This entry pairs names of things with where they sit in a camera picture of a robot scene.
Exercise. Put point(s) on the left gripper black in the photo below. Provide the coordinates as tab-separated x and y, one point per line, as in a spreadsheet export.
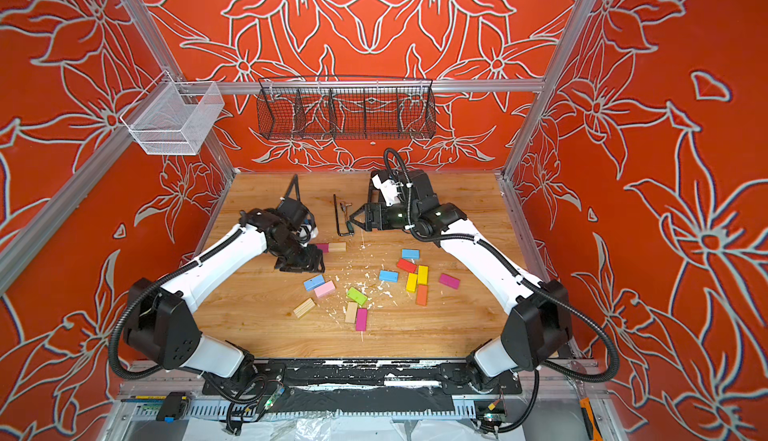
312	263

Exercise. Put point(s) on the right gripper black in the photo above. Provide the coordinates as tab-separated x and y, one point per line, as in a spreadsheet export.
377	208

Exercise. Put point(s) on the natural wood block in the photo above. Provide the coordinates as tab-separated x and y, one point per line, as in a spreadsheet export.
351	312
337	247
303	308

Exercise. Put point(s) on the pink block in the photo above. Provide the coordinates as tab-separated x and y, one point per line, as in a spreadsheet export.
324	290

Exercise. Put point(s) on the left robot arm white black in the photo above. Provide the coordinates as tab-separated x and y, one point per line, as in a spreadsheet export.
157	330

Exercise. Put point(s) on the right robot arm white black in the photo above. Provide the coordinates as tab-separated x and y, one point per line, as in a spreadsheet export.
539	314

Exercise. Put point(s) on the black hex key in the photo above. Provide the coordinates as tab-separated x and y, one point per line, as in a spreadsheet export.
339	219

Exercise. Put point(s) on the light blue block upper right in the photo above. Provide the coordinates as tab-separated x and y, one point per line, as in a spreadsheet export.
410	254

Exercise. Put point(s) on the light blue block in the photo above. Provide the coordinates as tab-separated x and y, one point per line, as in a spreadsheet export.
388	276
410	254

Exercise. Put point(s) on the light blue block centre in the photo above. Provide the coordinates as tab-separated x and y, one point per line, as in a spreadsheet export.
388	276

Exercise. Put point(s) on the green block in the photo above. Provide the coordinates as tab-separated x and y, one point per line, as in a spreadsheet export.
357	296

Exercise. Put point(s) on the red block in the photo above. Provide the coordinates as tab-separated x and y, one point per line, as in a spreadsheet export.
407	266

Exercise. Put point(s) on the yellow block upper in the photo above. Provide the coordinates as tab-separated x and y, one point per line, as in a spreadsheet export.
422	275

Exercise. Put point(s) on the yellow block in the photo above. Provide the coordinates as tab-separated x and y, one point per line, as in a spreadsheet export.
422	275
411	285

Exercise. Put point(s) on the yellow block lower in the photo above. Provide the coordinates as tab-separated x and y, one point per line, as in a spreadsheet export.
411	285

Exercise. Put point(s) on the orange block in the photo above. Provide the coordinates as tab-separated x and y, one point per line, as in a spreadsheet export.
422	295

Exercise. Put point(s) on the green handled ratchet wrench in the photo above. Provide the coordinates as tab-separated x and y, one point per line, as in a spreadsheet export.
344	206

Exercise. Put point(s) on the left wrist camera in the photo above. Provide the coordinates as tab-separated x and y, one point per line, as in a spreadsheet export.
307	231

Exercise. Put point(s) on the black wire basket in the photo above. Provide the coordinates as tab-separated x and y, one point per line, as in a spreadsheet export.
352	108

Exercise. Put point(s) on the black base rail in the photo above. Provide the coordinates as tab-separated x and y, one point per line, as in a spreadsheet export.
451	376

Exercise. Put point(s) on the white wire basket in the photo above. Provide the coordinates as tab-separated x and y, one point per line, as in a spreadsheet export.
164	121

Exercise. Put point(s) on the orange handled tool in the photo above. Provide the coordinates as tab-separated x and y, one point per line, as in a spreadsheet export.
590	420

